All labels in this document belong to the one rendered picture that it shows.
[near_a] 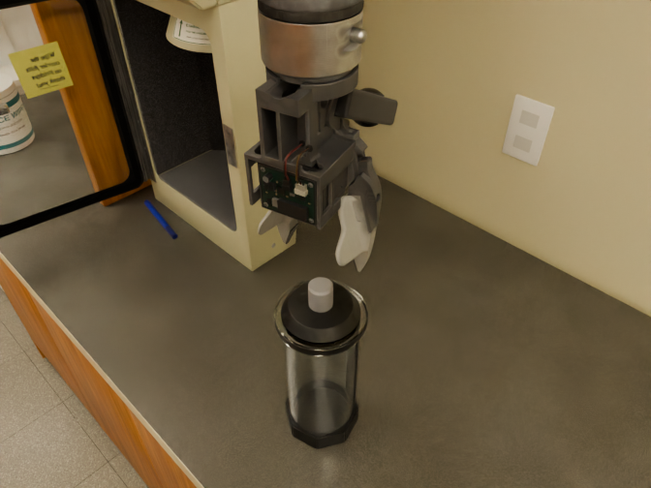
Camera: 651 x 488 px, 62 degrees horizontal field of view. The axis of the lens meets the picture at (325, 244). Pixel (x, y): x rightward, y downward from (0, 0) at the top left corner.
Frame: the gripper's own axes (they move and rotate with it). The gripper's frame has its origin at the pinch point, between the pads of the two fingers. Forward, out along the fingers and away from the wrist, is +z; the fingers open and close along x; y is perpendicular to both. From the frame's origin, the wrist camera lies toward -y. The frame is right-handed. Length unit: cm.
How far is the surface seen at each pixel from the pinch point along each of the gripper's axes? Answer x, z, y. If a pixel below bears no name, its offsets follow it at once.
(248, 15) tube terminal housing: -24.7, -12.0, -23.3
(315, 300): -0.3, 7.0, 1.8
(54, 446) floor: -97, 127, 3
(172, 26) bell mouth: -40.5, -7.0, -25.1
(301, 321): -0.9, 8.9, 3.8
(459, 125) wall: -2, 15, -57
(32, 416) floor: -112, 127, -1
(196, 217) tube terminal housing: -42, 29, -23
